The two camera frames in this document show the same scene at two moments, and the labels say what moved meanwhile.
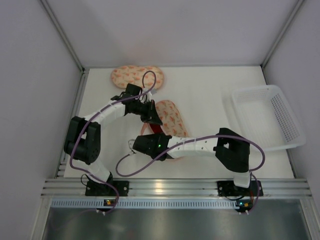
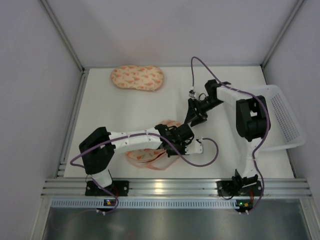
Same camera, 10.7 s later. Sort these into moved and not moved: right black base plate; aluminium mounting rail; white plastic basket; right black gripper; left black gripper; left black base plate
Moved: right black gripper; left black gripper
Not moved: aluminium mounting rail; white plastic basket; right black base plate; left black base plate
